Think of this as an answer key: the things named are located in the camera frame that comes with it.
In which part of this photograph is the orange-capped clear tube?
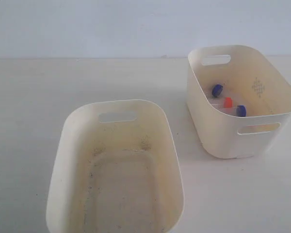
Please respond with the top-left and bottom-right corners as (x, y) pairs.
(209, 97), (234, 114)

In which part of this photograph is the cream bin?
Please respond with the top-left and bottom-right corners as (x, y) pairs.
(46, 100), (184, 233)
(187, 45), (291, 159)

